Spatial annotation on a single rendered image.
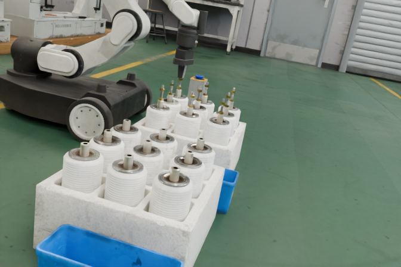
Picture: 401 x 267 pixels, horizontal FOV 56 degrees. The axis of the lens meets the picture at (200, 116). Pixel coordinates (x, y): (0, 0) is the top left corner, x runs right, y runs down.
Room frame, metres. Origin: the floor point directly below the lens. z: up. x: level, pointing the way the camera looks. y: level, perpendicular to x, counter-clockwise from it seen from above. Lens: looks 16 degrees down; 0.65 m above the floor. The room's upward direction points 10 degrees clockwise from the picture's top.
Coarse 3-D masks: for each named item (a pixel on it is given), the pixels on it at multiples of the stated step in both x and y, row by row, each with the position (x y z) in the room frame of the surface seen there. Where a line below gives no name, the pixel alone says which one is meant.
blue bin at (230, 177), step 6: (228, 174) 1.23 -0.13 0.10; (234, 174) 1.22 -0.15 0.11; (228, 180) 1.23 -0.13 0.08; (234, 180) 1.22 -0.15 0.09; (222, 186) 1.13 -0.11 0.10; (228, 186) 1.12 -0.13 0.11; (234, 186) 1.13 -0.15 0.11; (222, 192) 1.13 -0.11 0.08; (228, 192) 1.13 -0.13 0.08; (222, 198) 1.13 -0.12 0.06; (228, 198) 1.13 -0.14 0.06; (222, 204) 1.13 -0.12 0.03; (228, 204) 1.13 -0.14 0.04; (222, 210) 1.13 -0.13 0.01
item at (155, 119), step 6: (150, 108) 1.37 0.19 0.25; (150, 114) 1.35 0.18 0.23; (156, 114) 1.35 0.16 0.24; (162, 114) 1.35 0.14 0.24; (168, 114) 1.37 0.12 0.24; (150, 120) 1.35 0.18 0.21; (156, 120) 1.35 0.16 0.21; (162, 120) 1.35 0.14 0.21; (168, 120) 1.37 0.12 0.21; (144, 126) 1.39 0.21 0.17; (150, 126) 1.35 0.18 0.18; (156, 126) 1.35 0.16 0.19; (162, 126) 1.36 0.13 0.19; (168, 126) 1.38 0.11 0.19
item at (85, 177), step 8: (64, 160) 0.83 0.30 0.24; (72, 160) 0.82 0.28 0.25; (96, 160) 0.84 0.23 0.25; (64, 168) 0.83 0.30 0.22; (72, 168) 0.82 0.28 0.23; (80, 168) 0.81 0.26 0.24; (88, 168) 0.82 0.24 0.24; (96, 168) 0.84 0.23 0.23; (64, 176) 0.83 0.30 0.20; (72, 176) 0.82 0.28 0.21; (80, 176) 0.82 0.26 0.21; (88, 176) 0.82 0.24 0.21; (96, 176) 0.84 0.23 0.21; (64, 184) 0.83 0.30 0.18; (72, 184) 0.81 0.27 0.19; (80, 184) 0.82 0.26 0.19; (88, 184) 0.82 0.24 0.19; (96, 184) 0.84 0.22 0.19; (88, 192) 0.82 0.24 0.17
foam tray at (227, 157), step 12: (144, 120) 1.42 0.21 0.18; (144, 132) 1.32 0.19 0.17; (156, 132) 1.32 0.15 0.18; (168, 132) 1.33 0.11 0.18; (204, 132) 1.40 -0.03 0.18; (240, 132) 1.49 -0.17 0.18; (180, 144) 1.30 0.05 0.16; (216, 144) 1.29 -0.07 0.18; (228, 144) 1.32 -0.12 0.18; (240, 144) 1.57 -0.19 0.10; (216, 156) 1.27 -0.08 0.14; (228, 156) 1.26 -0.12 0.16; (228, 168) 1.26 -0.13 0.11
